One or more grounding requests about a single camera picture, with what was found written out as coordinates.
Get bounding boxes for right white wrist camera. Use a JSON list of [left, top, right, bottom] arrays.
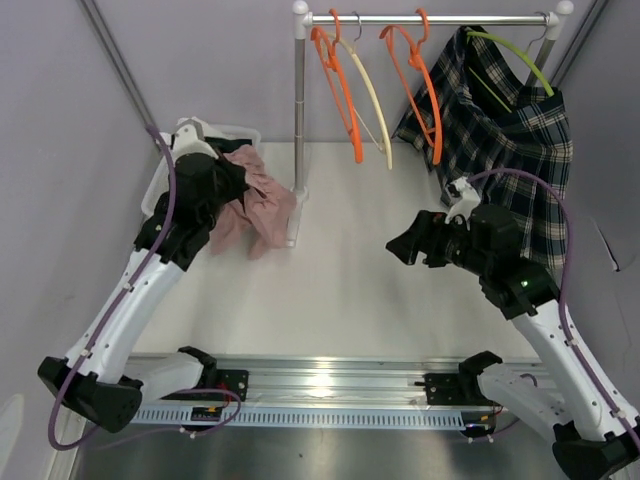
[[445, 177, 481, 224]]

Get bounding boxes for left orange hanger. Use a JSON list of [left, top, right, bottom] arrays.
[[310, 8, 363, 164]]

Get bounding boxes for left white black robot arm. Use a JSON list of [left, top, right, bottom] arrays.
[[38, 153, 248, 433]]

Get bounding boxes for orange hanger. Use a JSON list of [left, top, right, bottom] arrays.
[[379, 8, 444, 166], [310, 8, 363, 164]]

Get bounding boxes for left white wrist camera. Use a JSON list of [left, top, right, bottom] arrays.
[[161, 117, 225, 161]]

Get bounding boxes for dark green garment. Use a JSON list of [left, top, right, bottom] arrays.
[[205, 137, 253, 154]]

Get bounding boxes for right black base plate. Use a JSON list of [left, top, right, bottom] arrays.
[[413, 372, 497, 407]]

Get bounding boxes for pink garment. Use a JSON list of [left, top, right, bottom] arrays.
[[210, 145, 297, 260]]

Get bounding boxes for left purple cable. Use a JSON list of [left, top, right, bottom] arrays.
[[47, 124, 244, 451]]

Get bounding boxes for green hanger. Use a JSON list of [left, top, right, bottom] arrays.
[[465, 26, 555, 115]]

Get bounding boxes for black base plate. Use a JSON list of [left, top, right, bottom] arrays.
[[413, 372, 497, 407], [214, 369, 250, 401]]

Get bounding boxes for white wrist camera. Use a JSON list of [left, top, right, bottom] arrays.
[[161, 117, 225, 161], [445, 177, 481, 224]]

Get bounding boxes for navy plaid skirt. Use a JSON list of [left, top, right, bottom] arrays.
[[394, 26, 573, 271]]

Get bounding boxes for white slotted cable duct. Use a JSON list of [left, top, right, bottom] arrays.
[[132, 405, 465, 431]]

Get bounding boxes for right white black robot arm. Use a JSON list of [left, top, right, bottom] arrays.
[[386, 205, 639, 479]]

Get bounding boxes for white plastic basket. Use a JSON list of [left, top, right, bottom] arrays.
[[141, 124, 261, 218]]

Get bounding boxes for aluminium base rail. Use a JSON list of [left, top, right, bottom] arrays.
[[216, 354, 463, 410]]

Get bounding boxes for silver clothes rack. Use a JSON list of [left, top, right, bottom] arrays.
[[287, 1, 574, 247]]

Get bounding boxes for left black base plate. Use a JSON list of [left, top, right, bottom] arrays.
[[214, 369, 250, 401]]

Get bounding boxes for right orange hanger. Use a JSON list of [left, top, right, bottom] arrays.
[[379, 8, 444, 166]]

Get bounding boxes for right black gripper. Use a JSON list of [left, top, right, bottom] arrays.
[[386, 210, 491, 277]]

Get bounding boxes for cream hanger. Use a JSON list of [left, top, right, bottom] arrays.
[[328, 32, 393, 171]]

